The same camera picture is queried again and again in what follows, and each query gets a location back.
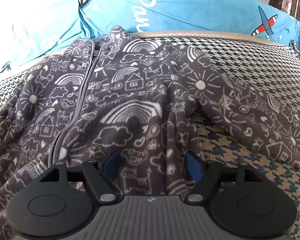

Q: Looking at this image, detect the houndstooth sofa cushion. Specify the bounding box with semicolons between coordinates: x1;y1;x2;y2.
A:
0;38;300;239

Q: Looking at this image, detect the dark wooden chair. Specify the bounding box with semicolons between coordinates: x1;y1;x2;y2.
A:
268;0;283;10

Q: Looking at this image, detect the blue cartoon print pillow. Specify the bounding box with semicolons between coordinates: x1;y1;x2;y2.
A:
0;0;300;80

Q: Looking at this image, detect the grey patterned fleece garment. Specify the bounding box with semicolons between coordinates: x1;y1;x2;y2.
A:
0;24;300;240

